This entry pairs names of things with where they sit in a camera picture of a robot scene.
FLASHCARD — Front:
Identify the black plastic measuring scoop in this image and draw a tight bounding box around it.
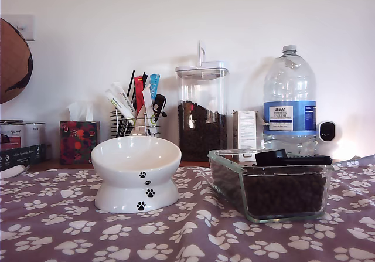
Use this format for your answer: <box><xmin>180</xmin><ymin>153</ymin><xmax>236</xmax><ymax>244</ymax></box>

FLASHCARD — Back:
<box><xmin>254</xmin><ymin>149</ymin><xmax>333</xmax><ymax>167</ymax></box>

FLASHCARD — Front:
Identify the white ceramic paw-print cat bowl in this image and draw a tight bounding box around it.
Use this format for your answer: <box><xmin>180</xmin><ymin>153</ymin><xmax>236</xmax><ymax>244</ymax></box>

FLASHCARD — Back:
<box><xmin>90</xmin><ymin>135</ymin><xmax>183</xmax><ymax>214</ymax></box>

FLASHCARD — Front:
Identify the tall clear kibble canister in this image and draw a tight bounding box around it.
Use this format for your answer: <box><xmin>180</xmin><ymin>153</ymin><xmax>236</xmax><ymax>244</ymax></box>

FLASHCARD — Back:
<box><xmin>175</xmin><ymin>40</ymin><xmax>230</xmax><ymax>162</ymax></box>

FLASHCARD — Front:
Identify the plain white paper sachet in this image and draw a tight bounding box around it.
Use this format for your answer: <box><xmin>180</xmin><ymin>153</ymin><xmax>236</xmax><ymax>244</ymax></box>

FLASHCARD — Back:
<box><xmin>141</xmin><ymin>83</ymin><xmax>158</xmax><ymax>127</ymax></box>

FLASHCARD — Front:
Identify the blue sachet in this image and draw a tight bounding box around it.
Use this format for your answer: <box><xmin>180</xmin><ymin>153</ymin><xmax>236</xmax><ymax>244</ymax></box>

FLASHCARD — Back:
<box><xmin>149</xmin><ymin>73</ymin><xmax>162</xmax><ymax>103</ymax></box>

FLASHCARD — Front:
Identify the red sachet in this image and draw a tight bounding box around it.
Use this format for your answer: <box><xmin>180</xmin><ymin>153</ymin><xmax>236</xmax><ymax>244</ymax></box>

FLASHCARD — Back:
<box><xmin>133</xmin><ymin>76</ymin><xmax>146</xmax><ymax>118</ymax></box>

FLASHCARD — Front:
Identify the white cardboard carton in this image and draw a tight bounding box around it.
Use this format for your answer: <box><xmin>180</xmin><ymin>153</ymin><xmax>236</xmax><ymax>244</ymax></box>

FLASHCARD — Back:
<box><xmin>233</xmin><ymin>110</ymin><xmax>258</xmax><ymax>162</ymax></box>

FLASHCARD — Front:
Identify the thin black stick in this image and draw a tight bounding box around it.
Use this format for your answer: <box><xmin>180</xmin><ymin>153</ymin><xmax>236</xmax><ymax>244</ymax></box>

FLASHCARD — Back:
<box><xmin>125</xmin><ymin>70</ymin><xmax>136</xmax><ymax>99</ymax></box>

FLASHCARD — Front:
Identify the white sachet with green print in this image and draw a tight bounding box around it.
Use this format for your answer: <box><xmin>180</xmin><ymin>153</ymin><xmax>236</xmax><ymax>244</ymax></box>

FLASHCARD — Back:
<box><xmin>105</xmin><ymin>88</ymin><xmax>133</xmax><ymax>119</ymax></box>
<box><xmin>110</xmin><ymin>80</ymin><xmax>138</xmax><ymax>118</ymax></box>

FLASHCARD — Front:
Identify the large blue-label water bottle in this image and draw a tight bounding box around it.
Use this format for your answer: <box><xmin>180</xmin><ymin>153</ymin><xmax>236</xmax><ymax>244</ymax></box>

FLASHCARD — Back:
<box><xmin>262</xmin><ymin>45</ymin><xmax>318</xmax><ymax>157</ymax></box>

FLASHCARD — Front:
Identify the white tissue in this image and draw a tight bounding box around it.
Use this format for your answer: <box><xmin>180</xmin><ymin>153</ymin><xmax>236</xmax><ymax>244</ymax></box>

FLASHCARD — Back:
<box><xmin>66</xmin><ymin>100</ymin><xmax>94</xmax><ymax>122</ymax></box>

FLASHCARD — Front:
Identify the floral tissue box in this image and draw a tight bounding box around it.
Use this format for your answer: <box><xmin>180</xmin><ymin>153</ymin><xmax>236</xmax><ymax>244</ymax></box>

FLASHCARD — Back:
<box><xmin>59</xmin><ymin>120</ymin><xmax>100</xmax><ymax>165</ymax></box>

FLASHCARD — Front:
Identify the large brown kibble mass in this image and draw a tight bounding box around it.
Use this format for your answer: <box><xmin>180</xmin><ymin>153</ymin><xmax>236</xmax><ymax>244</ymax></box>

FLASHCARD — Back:
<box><xmin>210</xmin><ymin>156</ymin><xmax>326</xmax><ymax>219</ymax></box>

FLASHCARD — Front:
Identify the rectangular clear glass container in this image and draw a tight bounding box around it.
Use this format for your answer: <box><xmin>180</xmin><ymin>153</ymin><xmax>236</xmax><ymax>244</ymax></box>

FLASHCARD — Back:
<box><xmin>207</xmin><ymin>149</ymin><xmax>334</xmax><ymax>224</ymax></box>

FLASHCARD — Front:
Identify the plain silver tin can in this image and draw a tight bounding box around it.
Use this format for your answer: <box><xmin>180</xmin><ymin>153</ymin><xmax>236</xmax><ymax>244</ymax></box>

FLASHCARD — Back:
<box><xmin>25</xmin><ymin>122</ymin><xmax>47</xmax><ymax>146</ymax></box>

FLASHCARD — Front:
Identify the grey paw-print cloth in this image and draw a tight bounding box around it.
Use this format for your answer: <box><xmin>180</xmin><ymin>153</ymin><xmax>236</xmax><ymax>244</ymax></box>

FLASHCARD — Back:
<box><xmin>0</xmin><ymin>154</ymin><xmax>375</xmax><ymax>262</ymax></box>

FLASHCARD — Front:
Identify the dark printed cardboard box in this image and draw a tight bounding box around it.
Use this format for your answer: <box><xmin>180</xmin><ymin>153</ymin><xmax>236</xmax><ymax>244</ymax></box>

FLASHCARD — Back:
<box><xmin>0</xmin><ymin>143</ymin><xmax>47</xmax><ymax>172</ymax></box>

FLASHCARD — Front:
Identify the tin can with red label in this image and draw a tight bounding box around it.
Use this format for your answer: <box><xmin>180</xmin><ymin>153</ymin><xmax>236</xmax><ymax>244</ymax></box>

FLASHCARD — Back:
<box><xmin>0</xmin><ymin>120</ymin><xmax>26</xmax><ymax>151</ymax></box>

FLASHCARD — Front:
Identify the round brown globe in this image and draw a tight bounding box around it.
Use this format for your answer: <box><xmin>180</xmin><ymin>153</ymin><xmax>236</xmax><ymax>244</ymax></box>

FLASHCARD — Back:
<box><xmin>0</xmin><ymin>18</ymin><xmax>33</xmax><ymax>104</ymax></box>

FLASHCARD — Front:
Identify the white dish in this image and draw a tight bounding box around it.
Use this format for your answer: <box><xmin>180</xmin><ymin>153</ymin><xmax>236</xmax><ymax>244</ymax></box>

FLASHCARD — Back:
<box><xmin>0</xmin><ymin>164</ymin><xmax>29</xmax><ymax>178</ymax></box>

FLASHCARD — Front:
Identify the black strap clip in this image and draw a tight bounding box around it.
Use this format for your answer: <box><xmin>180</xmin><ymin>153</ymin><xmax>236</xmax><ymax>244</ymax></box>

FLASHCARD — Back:
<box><xmin>151</xmin><ymin>94</ymin><xmax>169</xmax><ymax>120</ymax></box>

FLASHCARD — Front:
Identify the chrome wire holder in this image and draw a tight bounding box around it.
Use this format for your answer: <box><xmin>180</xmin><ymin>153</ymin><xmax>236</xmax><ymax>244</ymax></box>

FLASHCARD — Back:
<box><xmin>110</xmin><ymin>109</ymin><xmax>161</xmax><ymax>139</ymax></box>

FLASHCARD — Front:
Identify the small white round camera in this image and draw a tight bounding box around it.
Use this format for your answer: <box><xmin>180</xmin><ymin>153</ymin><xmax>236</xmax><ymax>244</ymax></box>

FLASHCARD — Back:
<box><xmin>315</xmin><ymin>120</ymin><xmax>343</xmax><ymax>159</ymax></box>

